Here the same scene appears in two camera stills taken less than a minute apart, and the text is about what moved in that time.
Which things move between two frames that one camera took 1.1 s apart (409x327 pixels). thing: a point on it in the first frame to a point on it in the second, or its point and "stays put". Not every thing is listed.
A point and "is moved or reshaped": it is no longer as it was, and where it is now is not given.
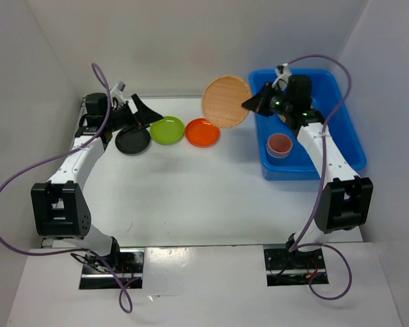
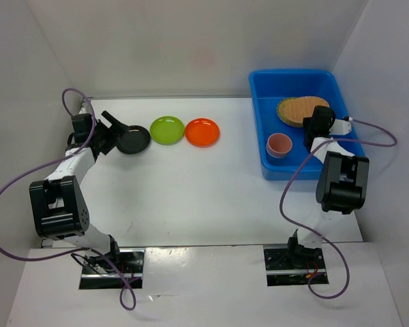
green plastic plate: x=168 y=131 stays put
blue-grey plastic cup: x=276 y=154 stays put
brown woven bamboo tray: x=222 y=100 is moved or reshaped
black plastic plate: x=133 y=142 stays put
